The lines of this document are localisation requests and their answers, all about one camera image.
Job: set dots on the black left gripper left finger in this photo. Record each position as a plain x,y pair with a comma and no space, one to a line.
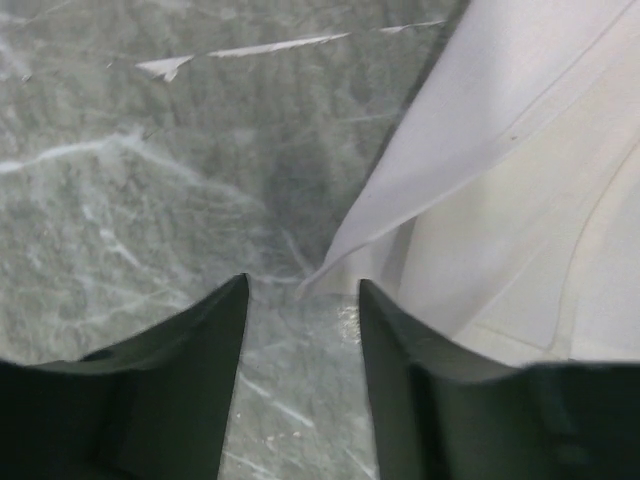
154,406

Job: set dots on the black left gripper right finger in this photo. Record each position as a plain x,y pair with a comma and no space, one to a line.
440,411

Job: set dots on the white cloth napkin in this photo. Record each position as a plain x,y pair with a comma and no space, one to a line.
504,212

